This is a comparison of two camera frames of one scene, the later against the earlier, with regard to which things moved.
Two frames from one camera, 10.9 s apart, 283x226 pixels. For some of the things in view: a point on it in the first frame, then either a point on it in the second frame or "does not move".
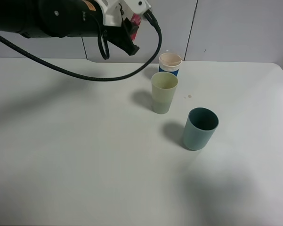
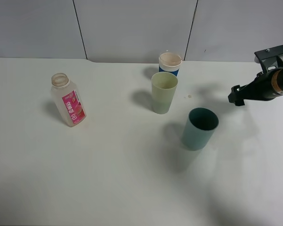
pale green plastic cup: x=164 y=84 does not move
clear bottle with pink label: x=135 y=21 to x=67 y=98
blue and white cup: x=169 y=62 does not move
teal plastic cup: x=200 y=125 does not move
